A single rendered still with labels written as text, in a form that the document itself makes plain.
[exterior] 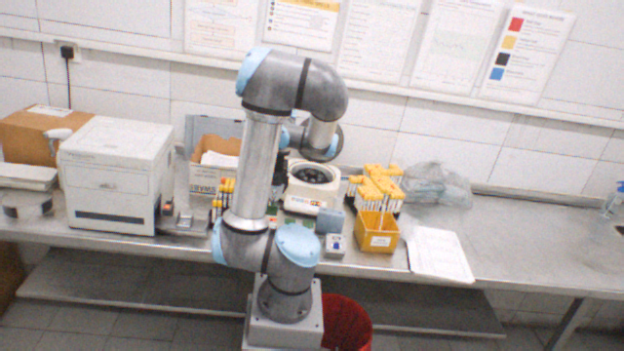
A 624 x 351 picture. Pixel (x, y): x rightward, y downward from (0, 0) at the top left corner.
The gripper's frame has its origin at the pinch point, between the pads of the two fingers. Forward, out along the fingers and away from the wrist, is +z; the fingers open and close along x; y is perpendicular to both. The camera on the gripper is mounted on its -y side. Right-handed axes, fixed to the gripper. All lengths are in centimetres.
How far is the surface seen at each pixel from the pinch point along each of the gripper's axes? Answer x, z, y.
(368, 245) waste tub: -35.6, 7.8, -9.4
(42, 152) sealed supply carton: 90, 3, 18
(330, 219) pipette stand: -21.5, 3.8, -2.1
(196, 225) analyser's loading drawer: 25.0, 7.3, -10.4
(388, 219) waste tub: -44.9, 4.4, 3.8
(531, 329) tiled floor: -169, 99, 47
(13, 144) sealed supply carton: 102, 2, 20
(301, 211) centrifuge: -11.8, 8.6, 9.0
